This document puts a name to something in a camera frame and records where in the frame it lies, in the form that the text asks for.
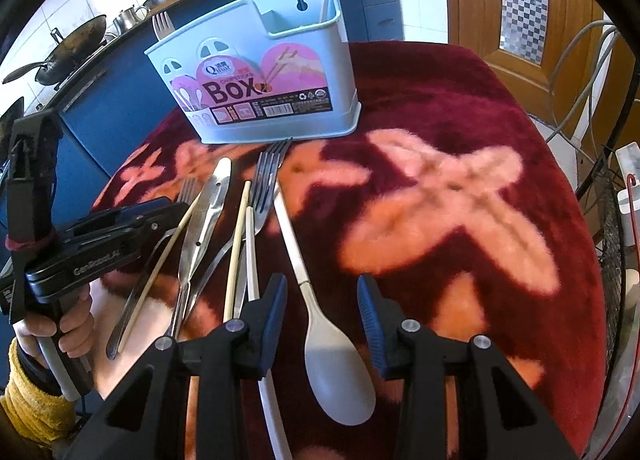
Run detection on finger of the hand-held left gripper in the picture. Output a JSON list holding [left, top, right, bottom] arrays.
[[92, 197, 173, 227], [134, 204, 190, 254]]

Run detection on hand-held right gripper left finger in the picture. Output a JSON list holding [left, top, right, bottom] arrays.
[[75, 273, 290, 460]]

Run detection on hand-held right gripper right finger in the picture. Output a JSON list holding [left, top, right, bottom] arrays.
[[356, 274, 586, 460]]

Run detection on metal table knife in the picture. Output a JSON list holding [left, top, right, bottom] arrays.
[[170, 159, 233, 341]]

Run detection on wooden chopstick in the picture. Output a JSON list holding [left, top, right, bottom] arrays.
[[223, 181, 252, 322], [119, 193, 203, 353]]

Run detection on white chopstick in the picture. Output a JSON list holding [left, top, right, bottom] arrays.
[[245, 207, 293, 460]]

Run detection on metal fork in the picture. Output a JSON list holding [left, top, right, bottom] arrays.
[[106, 177, 199, 361], [187, 153, 276, 313], [151, 12, 174, 41], [234, 137, 294, 316]]

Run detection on light blue utensil box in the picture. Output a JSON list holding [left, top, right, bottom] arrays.
[[144, 0, 362, 146]]

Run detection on person's left forearm yellow sleeve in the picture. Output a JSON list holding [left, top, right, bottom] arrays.
[[0, 337, 78, 448]]

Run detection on person's left hand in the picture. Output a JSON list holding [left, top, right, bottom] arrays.
[[12, 285, 97, 383]]

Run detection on blue kitchen cabinet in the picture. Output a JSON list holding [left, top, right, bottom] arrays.
[[0, 0, 405, 226]]

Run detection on black wok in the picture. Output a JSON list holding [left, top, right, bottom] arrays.
[[2, 14, 108, 87]]

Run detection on red floral blanket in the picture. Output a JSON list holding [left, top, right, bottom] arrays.
[[92, 40, 608, 460]]

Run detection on white power adapter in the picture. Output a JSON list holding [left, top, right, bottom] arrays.
[[616, 143, 640, 217]]

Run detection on wooden door with glass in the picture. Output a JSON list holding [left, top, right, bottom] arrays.
[[440, 0, 612, 114]]

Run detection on black wire fan guard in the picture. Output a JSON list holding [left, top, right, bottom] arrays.
[[572, 140, 640, 381]]

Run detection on grey cable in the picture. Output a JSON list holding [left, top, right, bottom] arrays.
[[545, 19, 615, 143], [582, 25, 623, 176]]

